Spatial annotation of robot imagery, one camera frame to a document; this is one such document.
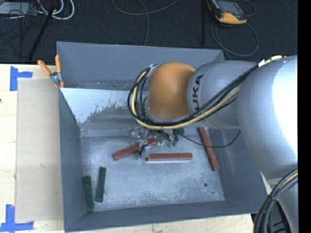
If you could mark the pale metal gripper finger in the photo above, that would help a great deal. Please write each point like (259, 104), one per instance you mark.
(145, 152)
(136, 135)

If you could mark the red-brown block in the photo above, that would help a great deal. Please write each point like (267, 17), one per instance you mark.
(170, 156)
(209, 149)
(125, 152)

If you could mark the dark green flat block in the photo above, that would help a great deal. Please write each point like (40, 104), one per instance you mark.
(100, 184)
(88, 194)

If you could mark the grey metal bin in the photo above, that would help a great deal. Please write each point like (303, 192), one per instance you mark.
(150, 186)

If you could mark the black cylinder on white bracket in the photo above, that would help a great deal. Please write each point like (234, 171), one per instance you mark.
(179, 130)

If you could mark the pale cardboard board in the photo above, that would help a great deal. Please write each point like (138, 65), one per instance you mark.
(36, 142)

